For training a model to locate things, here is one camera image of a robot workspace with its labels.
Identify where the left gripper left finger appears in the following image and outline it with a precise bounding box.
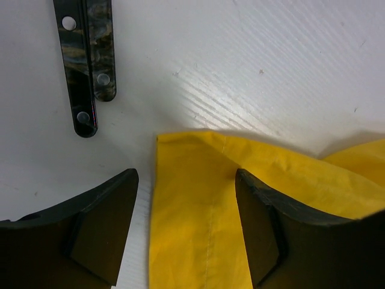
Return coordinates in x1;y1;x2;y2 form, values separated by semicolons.
1;169;139;288

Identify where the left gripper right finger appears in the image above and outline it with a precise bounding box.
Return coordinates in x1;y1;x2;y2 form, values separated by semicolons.
235;169;384;288

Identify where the yellow cloth placemat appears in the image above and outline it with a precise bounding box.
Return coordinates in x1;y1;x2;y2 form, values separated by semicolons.
149;131;384;288

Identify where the dark marbled handle fork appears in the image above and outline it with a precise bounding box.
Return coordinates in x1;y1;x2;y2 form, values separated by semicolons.
83;0;117;102

